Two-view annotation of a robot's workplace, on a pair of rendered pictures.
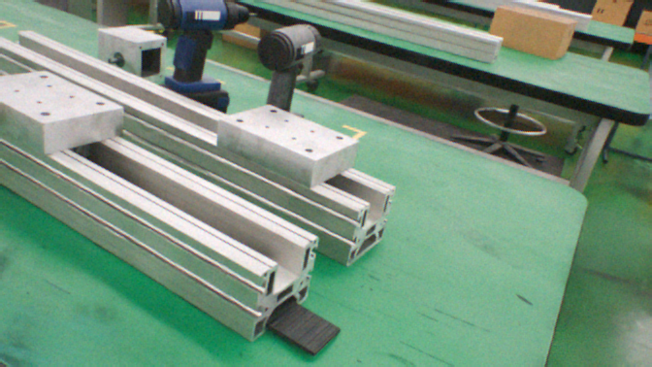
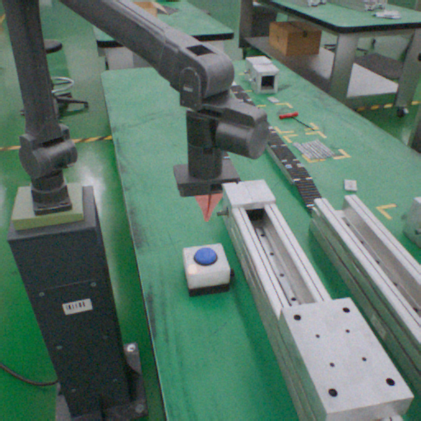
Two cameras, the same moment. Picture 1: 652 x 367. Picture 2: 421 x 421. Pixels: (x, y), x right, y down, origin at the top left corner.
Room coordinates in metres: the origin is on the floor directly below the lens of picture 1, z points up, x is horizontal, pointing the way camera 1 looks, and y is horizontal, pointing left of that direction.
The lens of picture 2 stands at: (0.32, 0.21, 1.36)
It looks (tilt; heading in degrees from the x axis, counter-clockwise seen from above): 35 degrees down; 51
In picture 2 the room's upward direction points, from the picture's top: straight up
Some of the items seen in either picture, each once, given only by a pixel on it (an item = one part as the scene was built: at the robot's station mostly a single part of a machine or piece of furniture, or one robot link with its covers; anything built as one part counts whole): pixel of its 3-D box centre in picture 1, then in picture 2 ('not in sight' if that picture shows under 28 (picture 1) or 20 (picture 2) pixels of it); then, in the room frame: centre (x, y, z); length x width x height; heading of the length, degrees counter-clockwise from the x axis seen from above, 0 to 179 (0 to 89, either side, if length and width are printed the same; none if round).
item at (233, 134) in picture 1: (286, 151); not in sight; (0.72, 0.06, 0.87); 0.16 x 0.11 x 0.07; 62
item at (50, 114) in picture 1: (46, 118); (335, 363); (0.67, 0.37, 0.87); 0.16 x 0.11 x 0.07; 62
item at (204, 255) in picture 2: not in sight; (205, 256); (0.69, 0.68, 0.84); 0.04 x 0.04 x 0.02
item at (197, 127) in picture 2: not in sight; (207, 127); (0.69, 0.67, 1.11); 0.07 x 0.06 x 0.07; 105
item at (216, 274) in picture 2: not in sight; (210, 268); (0.70, 0.67, 0.81); 0.10 x 0.08 x 0.06; 152
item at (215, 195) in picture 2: not in sight; (199, 198); (0.68, 0.68, 0.98); 0.07 x 0.07 x 0.09; 62
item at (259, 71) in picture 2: not in sight; (261, 79); (1.61, 1.43, 0.83); 0.11 x 0.10 x 0.10; 149
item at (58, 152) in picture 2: not in sight; (51, 159); (0.57, 1.10, 0.92); 0.09 x 0.05 x 0.10; 105
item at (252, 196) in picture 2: not in sight; (242, 209); (0.87, 0.77, 0.83); 0.12 x 0.09 x 0.10; 152
